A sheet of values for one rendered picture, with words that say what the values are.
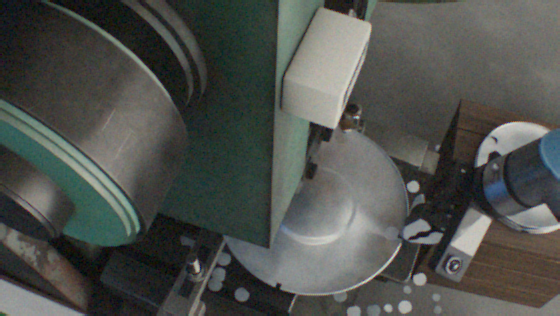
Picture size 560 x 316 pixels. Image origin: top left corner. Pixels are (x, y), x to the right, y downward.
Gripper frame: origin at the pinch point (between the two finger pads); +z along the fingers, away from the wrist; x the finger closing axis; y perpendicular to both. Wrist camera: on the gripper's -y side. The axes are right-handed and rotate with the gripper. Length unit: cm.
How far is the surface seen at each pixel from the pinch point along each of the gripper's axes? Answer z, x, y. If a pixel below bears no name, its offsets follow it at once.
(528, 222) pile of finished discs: 25, -46, 33
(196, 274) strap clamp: 13.7, 23.8, -15.2
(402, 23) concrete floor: 78, -22, 114
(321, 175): 6.9, 13.6, 5.8
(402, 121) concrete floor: 74, -30, 74
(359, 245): 3.7, 5.3, -3.0
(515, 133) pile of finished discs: 28, -39, 56
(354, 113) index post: 5.5, 12.4, 18.0
